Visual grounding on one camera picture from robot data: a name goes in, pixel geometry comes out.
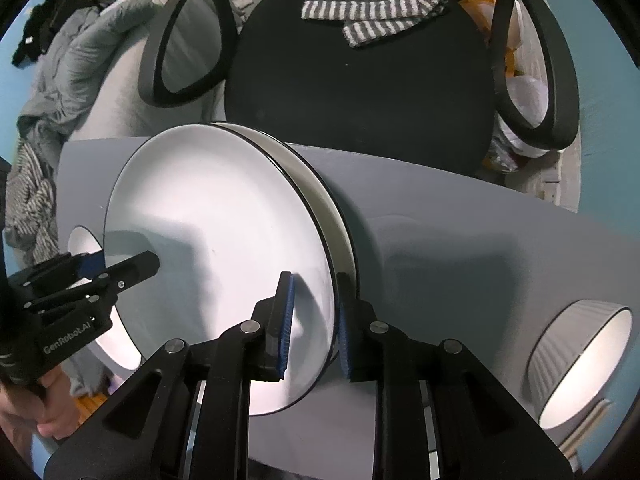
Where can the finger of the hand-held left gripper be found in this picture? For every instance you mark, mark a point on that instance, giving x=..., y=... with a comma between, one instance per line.
x=135, y=267
x=90, y=263

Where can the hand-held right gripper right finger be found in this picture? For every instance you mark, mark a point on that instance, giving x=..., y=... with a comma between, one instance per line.
x=345, y=342

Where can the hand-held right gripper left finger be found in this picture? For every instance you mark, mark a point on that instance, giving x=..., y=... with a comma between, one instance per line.
x=284, y=330

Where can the white black-rimmed deep plate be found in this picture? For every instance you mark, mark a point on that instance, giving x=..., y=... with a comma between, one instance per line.
x=310, y=195
x=210, y=210

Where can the white ribbed bowl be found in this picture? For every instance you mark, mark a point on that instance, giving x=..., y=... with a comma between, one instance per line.
x=585, y=365

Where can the person's left hand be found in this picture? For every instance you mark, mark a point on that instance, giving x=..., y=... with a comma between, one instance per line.
x=55, y=400

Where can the small white plate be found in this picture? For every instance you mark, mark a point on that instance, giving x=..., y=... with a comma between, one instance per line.
x=120, y=350

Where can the grey striped cloth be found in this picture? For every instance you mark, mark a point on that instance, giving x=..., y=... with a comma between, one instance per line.
x=30, y=200

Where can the grey clothes pile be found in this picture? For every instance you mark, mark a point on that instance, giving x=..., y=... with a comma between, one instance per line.
x=75, y=60

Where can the black office chair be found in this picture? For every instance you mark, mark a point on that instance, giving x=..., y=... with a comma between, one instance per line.
x=360, y=100

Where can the black garment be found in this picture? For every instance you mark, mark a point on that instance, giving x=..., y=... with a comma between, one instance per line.
x=40, y=25

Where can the beige wooden board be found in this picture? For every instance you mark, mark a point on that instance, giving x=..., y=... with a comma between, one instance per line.
x=595, y=417

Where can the white plastic bag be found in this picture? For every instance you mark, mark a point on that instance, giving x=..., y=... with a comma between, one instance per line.
x=525, y=95

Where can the orange bag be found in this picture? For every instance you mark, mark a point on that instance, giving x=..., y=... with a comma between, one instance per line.
x=480, y=10

